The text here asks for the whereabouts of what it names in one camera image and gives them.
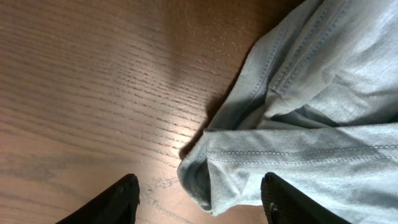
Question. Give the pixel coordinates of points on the light blue t-shirt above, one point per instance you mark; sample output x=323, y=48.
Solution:
x=316, y=104

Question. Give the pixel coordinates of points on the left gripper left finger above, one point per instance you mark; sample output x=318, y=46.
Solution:
x=115, y=205

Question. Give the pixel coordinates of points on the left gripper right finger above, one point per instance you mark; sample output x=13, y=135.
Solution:
x=284, y=204

